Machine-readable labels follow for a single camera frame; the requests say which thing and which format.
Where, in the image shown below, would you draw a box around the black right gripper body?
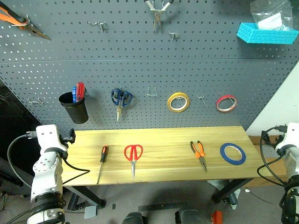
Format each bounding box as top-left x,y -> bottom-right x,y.
274,133 -> 285,147

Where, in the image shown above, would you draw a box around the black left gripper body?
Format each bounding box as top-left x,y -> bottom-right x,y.
59,128 -> 76,148

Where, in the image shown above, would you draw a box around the grey metal pegboard wall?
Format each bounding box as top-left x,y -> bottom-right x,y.
0,0 -> 299,132

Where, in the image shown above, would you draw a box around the black plastic cup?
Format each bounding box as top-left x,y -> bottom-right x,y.
58,91 -> 90,125

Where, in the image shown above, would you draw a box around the blue tape roll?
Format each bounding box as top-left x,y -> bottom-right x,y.
219,142 -> 247,166

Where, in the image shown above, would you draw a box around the black table leg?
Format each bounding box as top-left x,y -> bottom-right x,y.
63,185 -> 106,209
211,178 -> 255,203

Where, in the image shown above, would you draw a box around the red tape roll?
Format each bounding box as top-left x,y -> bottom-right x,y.
215,94 -> 239,113

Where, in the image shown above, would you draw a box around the grey metal foot plate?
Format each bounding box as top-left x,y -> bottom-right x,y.
84,206 -> 98,220

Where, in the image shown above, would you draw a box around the small orange black long-nose pliers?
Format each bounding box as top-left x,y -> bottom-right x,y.
190,140 -> 208,173

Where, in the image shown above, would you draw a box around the orange red floor object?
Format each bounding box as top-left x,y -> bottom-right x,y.
211,210 -> 223,224

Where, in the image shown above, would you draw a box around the dark rounded shape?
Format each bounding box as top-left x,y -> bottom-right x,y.
175,208 -> 206,224
121,211 -> 147,224

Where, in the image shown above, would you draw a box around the cyan plastic basket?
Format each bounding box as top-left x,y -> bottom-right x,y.
236,22 -> 299,45

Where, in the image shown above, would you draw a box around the yellow tape roll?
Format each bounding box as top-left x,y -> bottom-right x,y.
166,91 -> 191,113

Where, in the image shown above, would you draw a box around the clear plastic bag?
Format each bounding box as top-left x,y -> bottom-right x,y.
249,0 -> 294,31

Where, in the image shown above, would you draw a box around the large orange black long-nose pliers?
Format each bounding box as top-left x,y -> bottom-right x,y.
0,4 -> 52,41

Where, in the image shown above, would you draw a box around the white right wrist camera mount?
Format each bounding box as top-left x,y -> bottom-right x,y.
275,122 -> 299,151

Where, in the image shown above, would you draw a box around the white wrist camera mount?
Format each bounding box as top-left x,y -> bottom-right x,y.
36,124 -> 64,153
275,122 -> 299,151

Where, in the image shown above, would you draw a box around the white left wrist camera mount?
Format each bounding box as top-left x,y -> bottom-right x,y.
36,124 -> 64,153

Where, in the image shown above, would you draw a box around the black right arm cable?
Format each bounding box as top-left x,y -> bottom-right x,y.
256,125 -> 288,187

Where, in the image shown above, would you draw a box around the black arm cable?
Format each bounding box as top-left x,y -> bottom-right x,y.
256,125 -> 288,187
7,131 -> 91,189

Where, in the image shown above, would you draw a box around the orange black handled screwdriver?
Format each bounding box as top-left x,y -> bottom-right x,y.
96,145 -> 110,185

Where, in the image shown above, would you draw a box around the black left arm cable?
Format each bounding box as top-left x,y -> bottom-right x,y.
7,131 -> 91,189

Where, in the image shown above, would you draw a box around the blue-handled scissors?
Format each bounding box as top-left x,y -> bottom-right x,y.
111,88 -> 133,122

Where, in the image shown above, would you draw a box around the red-handled scissors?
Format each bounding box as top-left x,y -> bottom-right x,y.
123,144 -> 143,180

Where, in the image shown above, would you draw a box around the white-handled long-nose pliers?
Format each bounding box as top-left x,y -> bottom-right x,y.
144,0 -> 175,31

